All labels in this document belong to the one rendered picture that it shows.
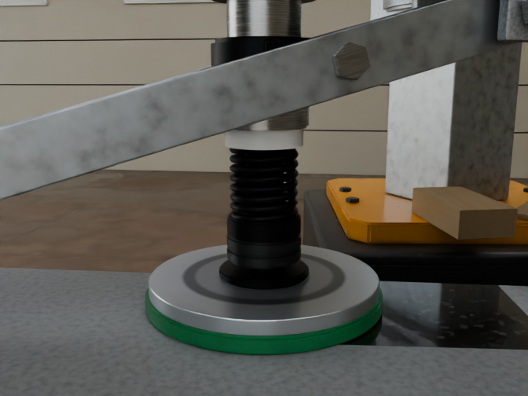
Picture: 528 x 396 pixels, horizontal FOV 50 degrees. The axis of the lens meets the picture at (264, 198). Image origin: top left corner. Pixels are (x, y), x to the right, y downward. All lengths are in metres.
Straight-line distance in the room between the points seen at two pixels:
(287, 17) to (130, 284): 0.31
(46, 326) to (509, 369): 0.37
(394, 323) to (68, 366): 0.27
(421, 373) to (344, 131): 6.01
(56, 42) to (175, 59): 1.41
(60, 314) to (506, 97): 1.00
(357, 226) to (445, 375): 0.66
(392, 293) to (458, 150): 0.66
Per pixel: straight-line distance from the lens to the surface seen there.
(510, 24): 0.50
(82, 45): 7.03
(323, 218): 1.25
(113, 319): 0.52
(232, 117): 0.44
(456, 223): 0.98
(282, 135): 0.48
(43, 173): 0.45
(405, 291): 0.59
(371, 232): 1.06
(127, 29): 6.83
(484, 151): 1.26
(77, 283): 0.62
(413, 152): 1.25
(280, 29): 0.48
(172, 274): 0.54
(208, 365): 0.43
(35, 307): 0.57
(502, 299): 0.59
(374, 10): 1.31
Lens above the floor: 1.03
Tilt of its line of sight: 12 degrees down
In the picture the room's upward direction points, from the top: straight up
